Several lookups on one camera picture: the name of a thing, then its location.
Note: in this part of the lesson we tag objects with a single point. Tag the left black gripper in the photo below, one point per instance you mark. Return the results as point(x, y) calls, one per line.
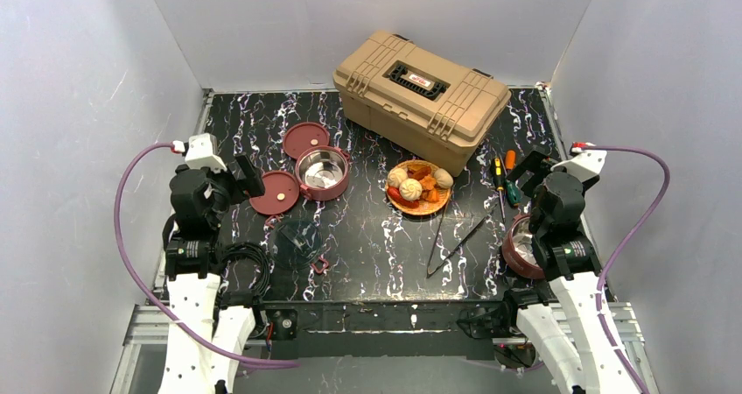
point(233, 179)

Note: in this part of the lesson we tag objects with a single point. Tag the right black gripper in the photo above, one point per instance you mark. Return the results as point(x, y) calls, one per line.
point(534, 165)

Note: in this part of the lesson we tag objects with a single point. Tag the red steel lunch bowl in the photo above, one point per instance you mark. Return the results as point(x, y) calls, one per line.
point(518, 252)
point(323, 173)

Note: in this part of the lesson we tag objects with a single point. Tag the steamed bun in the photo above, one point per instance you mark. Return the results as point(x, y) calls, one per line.
point(443, 179)
point(410, 189)
point(396, 177)

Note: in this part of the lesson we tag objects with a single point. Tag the steamed bun front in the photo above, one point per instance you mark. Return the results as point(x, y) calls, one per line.
point(410, 189)

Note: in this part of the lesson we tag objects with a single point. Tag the red sausage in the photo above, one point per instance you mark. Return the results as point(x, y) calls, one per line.
point(395, 195)

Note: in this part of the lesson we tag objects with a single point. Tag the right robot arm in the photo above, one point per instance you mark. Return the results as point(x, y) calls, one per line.
point(571, 326)

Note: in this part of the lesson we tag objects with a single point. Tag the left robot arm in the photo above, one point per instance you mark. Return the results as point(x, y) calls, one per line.
point(209, 329)

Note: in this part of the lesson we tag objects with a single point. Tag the red lunch box clip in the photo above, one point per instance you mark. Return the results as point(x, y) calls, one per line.
point(320, 265)

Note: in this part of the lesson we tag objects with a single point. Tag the orange green screwdriver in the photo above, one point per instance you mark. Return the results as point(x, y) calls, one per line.
point(514, 195)

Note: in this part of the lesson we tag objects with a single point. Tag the red round lid front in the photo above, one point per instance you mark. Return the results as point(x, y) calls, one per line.
point(281, 194)

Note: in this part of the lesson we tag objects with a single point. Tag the red round lid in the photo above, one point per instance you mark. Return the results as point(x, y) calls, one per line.
point(281, 194)
point(303, 137)

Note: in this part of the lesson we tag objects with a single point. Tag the red round lid rear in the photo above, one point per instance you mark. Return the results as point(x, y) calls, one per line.
point(303, 137)

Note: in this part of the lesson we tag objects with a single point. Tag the dark transparent round lid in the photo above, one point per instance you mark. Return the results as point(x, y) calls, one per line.
point(295, 245)

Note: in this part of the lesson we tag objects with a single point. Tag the fried chicken pieces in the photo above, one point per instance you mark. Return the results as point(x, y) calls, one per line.
point(423, 176)

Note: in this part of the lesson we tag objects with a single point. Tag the tan plastic toolbox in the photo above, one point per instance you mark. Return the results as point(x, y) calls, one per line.
point(434, 108)

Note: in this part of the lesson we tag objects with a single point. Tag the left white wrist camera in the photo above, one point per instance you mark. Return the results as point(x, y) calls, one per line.
point(200, 151)

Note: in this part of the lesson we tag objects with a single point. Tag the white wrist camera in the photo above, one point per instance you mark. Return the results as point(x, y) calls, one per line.
point(200, 151)
point(586, 162)

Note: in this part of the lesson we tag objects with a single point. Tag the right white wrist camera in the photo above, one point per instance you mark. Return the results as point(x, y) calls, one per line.
point(586, 162)

